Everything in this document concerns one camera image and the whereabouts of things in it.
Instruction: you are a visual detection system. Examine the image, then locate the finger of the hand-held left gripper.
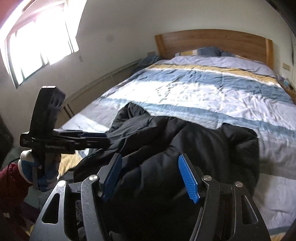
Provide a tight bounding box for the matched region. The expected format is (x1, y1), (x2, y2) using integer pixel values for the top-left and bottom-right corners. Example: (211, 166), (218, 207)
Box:
(55, 130), (106, 139)
(74, 137), (110, 149)

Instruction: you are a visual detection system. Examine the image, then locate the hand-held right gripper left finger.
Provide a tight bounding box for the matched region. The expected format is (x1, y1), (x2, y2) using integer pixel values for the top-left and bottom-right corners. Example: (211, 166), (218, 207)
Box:
(30, 153), (123, 241)

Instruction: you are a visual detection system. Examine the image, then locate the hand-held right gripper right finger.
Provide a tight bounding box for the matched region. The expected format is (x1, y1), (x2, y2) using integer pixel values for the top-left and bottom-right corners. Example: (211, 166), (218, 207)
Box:
(178, 153), (272, 241)

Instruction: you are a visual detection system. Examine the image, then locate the black puffer jacket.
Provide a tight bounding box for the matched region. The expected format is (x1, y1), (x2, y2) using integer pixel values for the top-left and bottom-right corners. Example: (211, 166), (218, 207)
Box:
(73, 102), (259, 241)

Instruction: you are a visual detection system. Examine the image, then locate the person's left hand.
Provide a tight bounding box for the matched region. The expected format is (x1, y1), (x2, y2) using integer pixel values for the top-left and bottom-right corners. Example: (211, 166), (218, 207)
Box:
(18, 149), (62, 193)

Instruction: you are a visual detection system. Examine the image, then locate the window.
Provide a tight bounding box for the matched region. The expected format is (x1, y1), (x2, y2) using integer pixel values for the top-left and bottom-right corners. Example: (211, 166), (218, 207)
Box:
(0, 0), (87, 88)

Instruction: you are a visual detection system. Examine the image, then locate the bed with striped duvet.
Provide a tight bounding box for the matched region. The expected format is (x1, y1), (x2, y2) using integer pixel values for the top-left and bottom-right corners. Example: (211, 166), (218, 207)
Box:
(57, 58), (296, 234)

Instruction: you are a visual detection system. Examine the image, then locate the crumpled blue cloth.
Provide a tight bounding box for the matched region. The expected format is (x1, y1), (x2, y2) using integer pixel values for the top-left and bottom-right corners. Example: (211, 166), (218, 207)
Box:
(136, 55), (162, 70)

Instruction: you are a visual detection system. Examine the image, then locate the striped pillow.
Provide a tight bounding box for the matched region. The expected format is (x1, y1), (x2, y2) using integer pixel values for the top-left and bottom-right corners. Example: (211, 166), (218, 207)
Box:
(174, 46), (222, 57)

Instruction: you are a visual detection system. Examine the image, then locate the wooden headboard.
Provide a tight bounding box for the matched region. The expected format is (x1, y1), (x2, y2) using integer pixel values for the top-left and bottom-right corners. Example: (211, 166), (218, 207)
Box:
(154, 29), (274, 70)

